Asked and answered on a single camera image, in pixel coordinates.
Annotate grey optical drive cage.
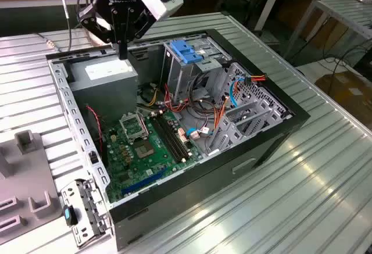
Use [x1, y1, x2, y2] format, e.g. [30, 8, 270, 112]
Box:
[160, 35, 233, 105]

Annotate orange red power wire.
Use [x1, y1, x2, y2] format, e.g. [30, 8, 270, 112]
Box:
[244, 73, 267, 85]

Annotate blue expansion slot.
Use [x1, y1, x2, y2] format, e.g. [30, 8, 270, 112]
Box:
[120, 165, 169, 197]

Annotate red black twisted wire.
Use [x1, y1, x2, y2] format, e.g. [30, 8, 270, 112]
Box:
[85, 105, 105, 153]

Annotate yellow wire bundle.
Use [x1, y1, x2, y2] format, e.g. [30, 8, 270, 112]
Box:
[144, 87, 161, 107]

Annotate blue plastic bay latch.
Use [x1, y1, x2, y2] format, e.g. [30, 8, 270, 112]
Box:
[170, 40, 203, 66]

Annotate grey parts rack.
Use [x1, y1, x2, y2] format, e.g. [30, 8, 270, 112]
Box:
[0, 130, 63, 245]

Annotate CPU socket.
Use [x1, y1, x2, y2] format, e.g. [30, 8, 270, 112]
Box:
[132, 138, 157, 161]

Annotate grey metal disk bay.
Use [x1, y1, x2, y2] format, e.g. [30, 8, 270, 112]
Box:
[203, 61, 294, 158]

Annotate black RAM slot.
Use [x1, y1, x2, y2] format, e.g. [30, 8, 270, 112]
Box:
[150, 113, 187, 163]
[158, 110, 194, 158]

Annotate black latch blue button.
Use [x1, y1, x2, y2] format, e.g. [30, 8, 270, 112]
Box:
[62, 204, 78, 226]

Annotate red orange wire bundle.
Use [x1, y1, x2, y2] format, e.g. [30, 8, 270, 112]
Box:
[163, 83, 191, 113]

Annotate small blue wire white plug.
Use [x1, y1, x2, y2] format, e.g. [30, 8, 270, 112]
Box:
[185, 126, 212, 141]

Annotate green motherboard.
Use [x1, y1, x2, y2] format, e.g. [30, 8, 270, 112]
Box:
[101, 110, 204, 204]

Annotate metal socket cover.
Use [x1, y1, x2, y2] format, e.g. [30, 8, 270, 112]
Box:
[119, 113, 149, 145]

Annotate black cable metal connector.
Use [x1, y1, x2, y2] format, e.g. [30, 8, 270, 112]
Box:
[34, 0, 73, 53]

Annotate slatted metal table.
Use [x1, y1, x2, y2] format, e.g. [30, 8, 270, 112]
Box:
[283, 0, 372, 60]

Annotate flat cardboard box white label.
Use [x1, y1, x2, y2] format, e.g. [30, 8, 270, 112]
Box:
[315, 72, 372, 127]

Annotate black PC case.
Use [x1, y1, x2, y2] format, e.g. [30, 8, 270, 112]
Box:
[45, 28, 311, 252]

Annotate grey power supply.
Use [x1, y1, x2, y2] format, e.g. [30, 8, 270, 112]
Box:
[67, 53, 140, 127]

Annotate metal slot cover bracket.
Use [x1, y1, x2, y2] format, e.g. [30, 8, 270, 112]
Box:
[59, 178, 113, 249]

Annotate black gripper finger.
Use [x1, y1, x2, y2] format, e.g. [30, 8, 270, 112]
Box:
[77, 0, 123, 60]
[121, 6, 155, 60]

